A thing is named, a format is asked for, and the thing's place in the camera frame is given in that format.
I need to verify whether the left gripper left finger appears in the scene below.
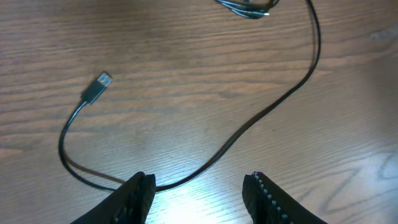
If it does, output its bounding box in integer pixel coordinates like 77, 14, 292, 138
72, 172, 156, 224

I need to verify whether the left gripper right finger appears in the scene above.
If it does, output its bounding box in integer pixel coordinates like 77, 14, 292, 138
242, 171, 326, 224

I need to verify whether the black usb cable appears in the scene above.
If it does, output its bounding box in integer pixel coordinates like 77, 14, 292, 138
58, 0, 322, 193

